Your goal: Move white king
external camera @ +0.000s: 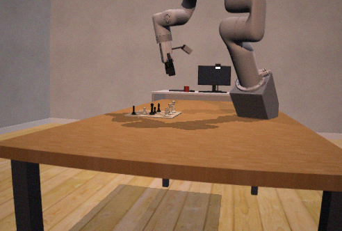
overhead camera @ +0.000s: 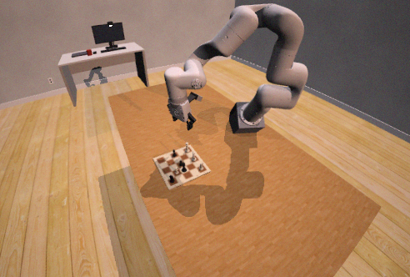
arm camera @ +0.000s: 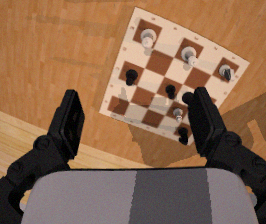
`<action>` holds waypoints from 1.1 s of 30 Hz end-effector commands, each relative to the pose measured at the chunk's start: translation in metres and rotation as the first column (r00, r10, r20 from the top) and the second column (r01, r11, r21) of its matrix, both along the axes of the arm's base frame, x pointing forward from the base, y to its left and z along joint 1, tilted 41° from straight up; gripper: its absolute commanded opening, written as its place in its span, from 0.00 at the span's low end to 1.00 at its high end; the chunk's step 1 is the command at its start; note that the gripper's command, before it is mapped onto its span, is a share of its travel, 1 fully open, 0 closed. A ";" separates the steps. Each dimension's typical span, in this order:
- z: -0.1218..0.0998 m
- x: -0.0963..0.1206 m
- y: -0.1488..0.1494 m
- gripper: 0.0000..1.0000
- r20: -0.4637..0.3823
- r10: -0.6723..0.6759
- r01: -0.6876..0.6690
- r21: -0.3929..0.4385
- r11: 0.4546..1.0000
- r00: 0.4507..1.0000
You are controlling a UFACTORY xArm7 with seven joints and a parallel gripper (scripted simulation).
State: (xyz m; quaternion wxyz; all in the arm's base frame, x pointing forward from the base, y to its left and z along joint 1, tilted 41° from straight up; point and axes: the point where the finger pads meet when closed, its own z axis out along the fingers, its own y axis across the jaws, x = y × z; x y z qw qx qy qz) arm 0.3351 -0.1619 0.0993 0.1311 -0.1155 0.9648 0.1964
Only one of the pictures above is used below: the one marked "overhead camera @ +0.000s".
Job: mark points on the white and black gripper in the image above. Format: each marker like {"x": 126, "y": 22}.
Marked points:
{"x": 182, "y": 112}

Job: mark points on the chessboard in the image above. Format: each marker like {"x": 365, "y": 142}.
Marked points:
{"x": 166, "y": 165}

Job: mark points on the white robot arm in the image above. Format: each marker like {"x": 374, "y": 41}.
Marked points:
{"x": 281, "y": 70}

